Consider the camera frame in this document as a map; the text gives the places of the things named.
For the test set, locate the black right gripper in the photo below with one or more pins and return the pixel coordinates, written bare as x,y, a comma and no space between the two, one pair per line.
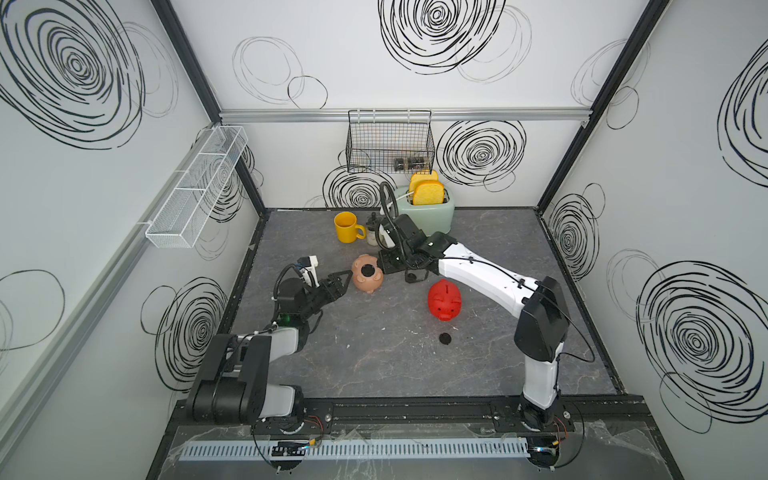
384,260

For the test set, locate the pink piggy bank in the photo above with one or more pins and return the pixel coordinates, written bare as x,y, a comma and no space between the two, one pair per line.
367,284

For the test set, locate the black wire basket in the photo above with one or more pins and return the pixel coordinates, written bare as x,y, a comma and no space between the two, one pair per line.
376,137

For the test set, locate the yellow ceramic mug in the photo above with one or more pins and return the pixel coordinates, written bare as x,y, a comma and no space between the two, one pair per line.
347,228

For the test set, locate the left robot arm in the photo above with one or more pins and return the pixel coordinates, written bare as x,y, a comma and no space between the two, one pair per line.
232,384

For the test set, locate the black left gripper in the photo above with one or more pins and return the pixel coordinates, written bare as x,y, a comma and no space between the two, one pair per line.
333,294

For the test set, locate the red piggy bank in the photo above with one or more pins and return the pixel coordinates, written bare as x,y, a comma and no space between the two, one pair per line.
444,300

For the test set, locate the black corner frame post right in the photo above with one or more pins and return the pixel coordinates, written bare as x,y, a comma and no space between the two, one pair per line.
638,38

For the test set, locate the yellow toast slice front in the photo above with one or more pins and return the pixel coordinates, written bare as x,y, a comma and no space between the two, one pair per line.
429,192

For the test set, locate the black corner frame post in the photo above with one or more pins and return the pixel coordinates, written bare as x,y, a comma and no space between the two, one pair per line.
638,38
185,52

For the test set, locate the white slotted cable duct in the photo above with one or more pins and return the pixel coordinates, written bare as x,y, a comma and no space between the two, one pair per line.
373,449

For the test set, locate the glass sugar jar with spoon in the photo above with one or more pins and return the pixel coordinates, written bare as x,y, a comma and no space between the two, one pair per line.
372,225

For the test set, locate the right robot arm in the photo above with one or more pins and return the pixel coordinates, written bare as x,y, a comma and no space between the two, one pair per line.
537,305

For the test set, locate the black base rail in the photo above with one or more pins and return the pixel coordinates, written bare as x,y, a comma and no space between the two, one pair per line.
504,413

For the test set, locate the white wire shelf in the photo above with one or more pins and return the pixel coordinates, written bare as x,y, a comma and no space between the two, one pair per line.
184,214

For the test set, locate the yellow toast slice rear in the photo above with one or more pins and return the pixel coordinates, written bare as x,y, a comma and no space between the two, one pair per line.
420,177

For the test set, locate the yellow toast slice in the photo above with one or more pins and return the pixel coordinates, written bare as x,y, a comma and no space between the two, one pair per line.
420,177
429,192

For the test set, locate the dark item in basket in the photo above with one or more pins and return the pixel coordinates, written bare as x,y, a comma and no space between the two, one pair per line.
403,164

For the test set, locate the mint green toaster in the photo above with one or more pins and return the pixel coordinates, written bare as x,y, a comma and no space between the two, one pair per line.
430,219

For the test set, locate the black corner frame post left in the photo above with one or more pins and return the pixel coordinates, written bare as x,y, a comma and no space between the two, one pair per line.
185,52

